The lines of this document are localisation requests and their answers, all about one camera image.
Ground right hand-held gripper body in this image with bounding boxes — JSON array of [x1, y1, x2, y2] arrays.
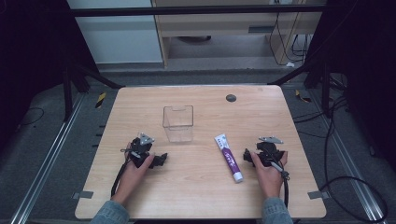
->
[[254, 135, 287, 168]]

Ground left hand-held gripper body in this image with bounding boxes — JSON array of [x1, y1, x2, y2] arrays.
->
[[128, 133, 156, 168]]

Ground white and purple toothpaste tube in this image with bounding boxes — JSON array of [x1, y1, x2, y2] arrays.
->
[[213, 133, 245, 184]]

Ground clear plastic box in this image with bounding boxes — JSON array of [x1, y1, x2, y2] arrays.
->
[[162, 105, 195, 144]]

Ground person's right hand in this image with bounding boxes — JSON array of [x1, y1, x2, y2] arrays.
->
[[249, 150, 289, 199]]

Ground person's left hand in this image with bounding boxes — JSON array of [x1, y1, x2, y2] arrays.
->
[[111, 142, 156, 207]]

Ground yellow and black tape strip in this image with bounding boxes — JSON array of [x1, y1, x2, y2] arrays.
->
[[294, 89, 313, 104], [94, 91, 107, 109]]

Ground black metal stand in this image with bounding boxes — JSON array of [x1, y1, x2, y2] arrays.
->
[[267, 57, 333, 119], [61, 57, 126, 123]]

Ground white cabinet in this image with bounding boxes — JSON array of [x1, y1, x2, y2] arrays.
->
[[66, 0, 164, 65]]

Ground black curtain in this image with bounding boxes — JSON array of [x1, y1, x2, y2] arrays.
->
[[306, 0, 396, 174], [0, 0, 99, 153]]

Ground light wooden desk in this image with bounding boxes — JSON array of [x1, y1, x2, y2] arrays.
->
[[150, 0, 327, 69]]

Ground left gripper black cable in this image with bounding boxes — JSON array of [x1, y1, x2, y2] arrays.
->
[[110, 148, 138, 198]]

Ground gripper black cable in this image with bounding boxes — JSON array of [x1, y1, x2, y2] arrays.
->
[[110, 148, 138, 198], [268, 160, 290, 208]]

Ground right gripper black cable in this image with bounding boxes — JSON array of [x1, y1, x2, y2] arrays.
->
[[268, 160, 290, 208]]

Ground long black floor cable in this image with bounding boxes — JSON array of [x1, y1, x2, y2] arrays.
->
[[291, 95, 389, 224]]

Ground aluminium floor rail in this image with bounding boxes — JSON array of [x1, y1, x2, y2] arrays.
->
[[307, 89, 387, 224], [8, 92, 88, 224]]

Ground thin black floor cable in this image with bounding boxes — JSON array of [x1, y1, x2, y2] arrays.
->
[[18, 106, 46, 127]]

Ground black cables behind desk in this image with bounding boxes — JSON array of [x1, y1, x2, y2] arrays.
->
[[268, 11, 313, 67]]

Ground black horizontal frame bar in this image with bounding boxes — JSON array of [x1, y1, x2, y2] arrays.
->
[[69, 4, 329, 18]]

